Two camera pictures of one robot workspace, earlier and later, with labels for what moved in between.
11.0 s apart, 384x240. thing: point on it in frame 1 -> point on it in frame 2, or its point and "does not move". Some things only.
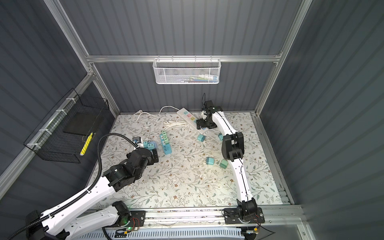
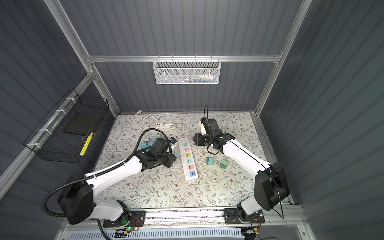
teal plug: [210, 161] does not move
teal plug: [150, 146] does not move
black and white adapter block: [137, 140] -> [173, 140]
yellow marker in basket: [86, 144] does not move
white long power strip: [191, 120] -> [188, 164]
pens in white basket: [202, 78] does not move
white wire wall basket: [186, 71] does not move
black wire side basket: [63, 134] does not move
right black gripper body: [205, 123] -> [203, 139]
